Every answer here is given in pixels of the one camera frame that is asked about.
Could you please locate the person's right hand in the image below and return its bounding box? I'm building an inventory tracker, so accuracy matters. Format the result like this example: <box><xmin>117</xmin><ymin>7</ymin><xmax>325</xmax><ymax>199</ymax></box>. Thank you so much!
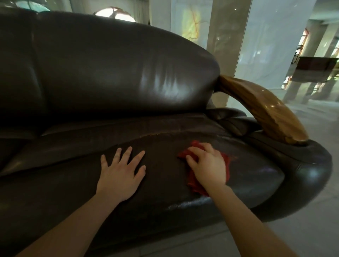
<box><xmin>185</xmin><ymin>142</ymin><xmax>227</xmax><ymax>192</ymax></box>

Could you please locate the person's left hand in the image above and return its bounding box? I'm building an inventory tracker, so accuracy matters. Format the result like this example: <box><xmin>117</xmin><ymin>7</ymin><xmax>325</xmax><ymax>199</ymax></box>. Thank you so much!
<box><xmin>96</xmin><ymin>146</ymin><xmax>147</xmax><ymax>204</ymax></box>

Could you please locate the red cleaning cloth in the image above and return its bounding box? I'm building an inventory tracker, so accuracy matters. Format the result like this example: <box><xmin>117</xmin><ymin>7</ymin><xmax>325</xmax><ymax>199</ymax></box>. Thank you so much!
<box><xmin>177</xmin><ymin>140</ymin><xmax>231</xmax><ymax>197</ymax></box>

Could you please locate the person's right forearm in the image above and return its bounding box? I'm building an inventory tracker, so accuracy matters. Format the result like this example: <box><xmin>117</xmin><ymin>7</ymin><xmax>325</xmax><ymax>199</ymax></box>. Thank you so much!
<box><xmin>208</xmin><ymin>183</ymin><xmax>300</xmax><ymax>257</ymax></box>

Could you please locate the person's left forearm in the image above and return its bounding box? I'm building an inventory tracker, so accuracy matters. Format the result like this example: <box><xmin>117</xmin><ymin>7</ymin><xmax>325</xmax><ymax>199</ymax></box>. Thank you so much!
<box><xmin>15</xmin><ymin>192</ymin><xmax>120</xmax><ymax>257</ymax></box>

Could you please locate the dark brown leather sofa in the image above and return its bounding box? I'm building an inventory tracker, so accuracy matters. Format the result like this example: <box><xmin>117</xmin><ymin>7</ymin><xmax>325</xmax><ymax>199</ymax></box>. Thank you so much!
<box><xmin>0</xmin><ymin>7</ymin><xmax>333</xmax><ymax>257</ymax></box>

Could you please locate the wooden sofa armrest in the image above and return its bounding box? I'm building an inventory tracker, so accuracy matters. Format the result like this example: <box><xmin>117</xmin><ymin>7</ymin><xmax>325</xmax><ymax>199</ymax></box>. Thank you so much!
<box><xmin>218</xmin><ymin>75</ymin><xmax>309</xmax><ymax>145</ymax></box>

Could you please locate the arched window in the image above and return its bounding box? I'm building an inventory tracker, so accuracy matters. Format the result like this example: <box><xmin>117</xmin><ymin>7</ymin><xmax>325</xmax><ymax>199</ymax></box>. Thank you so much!
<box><xmin>95</xmin><ymin>7</ymin><xmax>136</xmax><ymax>23</ymax></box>

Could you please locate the dark wooden table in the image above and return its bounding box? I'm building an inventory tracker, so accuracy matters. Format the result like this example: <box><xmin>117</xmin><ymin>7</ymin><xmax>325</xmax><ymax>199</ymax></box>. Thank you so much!
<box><xmin>290</xmin><ymin>56</ymin><xmax>339</xmax><ymax>83</ymax></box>

